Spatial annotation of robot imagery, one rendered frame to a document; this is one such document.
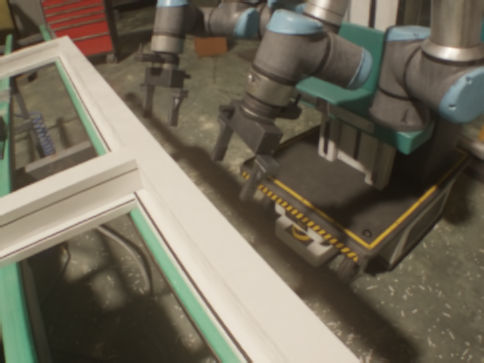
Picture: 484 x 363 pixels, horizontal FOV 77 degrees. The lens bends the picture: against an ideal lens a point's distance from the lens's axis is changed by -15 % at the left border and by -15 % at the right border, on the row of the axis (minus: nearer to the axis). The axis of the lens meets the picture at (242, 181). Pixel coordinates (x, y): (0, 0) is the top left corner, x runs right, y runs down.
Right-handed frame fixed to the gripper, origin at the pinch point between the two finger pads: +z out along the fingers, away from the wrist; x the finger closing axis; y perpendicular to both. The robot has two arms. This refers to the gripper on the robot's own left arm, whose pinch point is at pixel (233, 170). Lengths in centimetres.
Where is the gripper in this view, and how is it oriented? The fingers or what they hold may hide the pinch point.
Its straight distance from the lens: 73.8
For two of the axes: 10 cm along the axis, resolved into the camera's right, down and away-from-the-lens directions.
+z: -3.5, 7.9, 5.0
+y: -8.1, 0.2, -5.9
